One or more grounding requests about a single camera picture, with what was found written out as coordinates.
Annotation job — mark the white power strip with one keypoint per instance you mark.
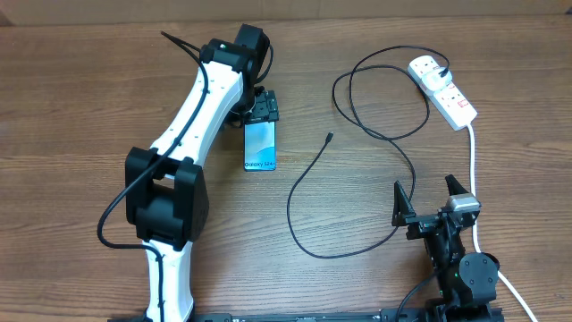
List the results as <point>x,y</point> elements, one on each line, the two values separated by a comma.
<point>450,102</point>

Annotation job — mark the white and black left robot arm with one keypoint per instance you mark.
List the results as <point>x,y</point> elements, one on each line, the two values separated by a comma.
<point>166,195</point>

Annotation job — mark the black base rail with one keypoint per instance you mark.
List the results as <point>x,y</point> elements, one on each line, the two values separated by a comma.
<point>304,317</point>

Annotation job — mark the white USB charger plug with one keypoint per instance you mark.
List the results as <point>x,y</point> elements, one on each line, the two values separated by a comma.
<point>436,80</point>

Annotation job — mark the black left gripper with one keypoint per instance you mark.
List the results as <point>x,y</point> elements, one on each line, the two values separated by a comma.
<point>265,107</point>

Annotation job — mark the Galaxy S24 smartphone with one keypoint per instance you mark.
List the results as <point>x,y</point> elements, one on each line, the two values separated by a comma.
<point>260,147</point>

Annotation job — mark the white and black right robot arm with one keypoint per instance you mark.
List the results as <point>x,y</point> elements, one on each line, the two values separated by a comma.
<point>467,281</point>

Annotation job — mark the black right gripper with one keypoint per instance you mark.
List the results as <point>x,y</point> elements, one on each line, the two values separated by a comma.
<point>421,224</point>

